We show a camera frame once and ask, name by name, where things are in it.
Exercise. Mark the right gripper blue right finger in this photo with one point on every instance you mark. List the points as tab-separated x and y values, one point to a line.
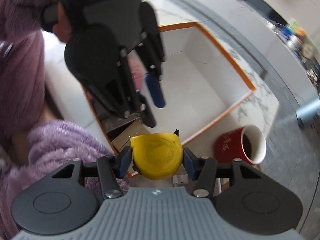
202	171

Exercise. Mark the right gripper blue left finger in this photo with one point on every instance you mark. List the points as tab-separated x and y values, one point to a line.
112	168

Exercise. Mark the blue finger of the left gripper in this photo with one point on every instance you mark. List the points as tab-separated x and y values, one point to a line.
155	90
146	112

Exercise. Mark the yellow round tape measure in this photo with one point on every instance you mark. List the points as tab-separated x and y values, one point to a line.
156	156

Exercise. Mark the pink fabric pouch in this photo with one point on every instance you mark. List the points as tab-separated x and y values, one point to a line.
137	71

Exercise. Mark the black photo card box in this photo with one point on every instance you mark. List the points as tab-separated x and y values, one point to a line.
114	122

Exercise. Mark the person right hand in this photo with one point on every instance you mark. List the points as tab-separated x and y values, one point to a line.
19	141

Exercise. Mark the grey white phone stand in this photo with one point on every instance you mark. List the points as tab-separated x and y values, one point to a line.
180	180

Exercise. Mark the orange cardboard box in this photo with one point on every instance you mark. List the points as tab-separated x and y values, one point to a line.
201	82

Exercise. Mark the red ceramic mug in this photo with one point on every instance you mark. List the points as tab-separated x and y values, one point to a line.
245	143

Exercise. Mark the purple fuzzy sleeve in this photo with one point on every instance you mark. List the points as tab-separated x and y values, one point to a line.
52	144
22	66

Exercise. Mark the purple fuzzy left sleeve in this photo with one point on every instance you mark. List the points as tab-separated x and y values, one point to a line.
22	66

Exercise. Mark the silver pedal trash bin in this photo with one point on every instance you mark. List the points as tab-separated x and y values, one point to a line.
308	114

